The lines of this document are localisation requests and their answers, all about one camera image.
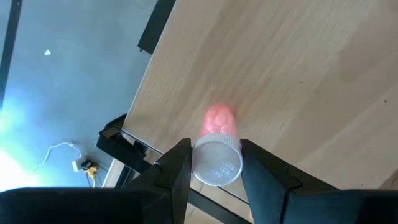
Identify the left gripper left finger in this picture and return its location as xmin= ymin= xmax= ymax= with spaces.
xmin=123 ymin=138 xmax=192 ymax=224

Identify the white floor cable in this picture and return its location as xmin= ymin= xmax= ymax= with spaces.
xmin=32 ymin=141 xmax=84 ymax=174

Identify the red pill bottle white cap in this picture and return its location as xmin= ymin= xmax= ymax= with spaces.
xmin=191 ymin=104 xmax=244 ymax=187

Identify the yellow power plug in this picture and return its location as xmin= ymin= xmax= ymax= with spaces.
xmin=85 ymin=164 xmax=100 ymax=182

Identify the white power strip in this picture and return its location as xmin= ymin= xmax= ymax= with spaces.
xmin=72 ymin=157 xmax=94 ymax=174

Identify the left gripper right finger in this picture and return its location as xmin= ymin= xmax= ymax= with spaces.
xmin=240 ymin=139 xmax=338 ymax=224

